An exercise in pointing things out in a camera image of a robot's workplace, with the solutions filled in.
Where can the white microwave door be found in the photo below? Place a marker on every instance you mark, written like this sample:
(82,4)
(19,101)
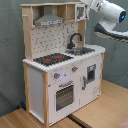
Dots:
(80,12)

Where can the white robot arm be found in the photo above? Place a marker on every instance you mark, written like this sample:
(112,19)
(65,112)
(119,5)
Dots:
(112,14)

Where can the wooden toy kitchen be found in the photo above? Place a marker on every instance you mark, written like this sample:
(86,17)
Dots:
(45,40)

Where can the right grey red knob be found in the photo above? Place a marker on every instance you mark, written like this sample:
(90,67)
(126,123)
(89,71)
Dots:
(74,69)

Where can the grey red knob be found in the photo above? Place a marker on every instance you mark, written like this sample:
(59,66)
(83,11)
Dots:
(56,75)
(74,69)

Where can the black stovetop red burners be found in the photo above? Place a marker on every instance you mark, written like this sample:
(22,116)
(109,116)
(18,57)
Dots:
(52,59)

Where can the left grey red knob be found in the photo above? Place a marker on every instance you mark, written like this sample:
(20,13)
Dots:
(56,75)

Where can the metal sink basin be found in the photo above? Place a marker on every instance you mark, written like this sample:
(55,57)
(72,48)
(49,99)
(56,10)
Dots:
(79,51)

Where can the oven door with window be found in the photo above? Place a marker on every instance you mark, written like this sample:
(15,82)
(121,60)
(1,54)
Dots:
(63,99)

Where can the grey range hood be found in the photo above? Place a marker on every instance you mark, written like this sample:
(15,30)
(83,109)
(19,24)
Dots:
(48,18)

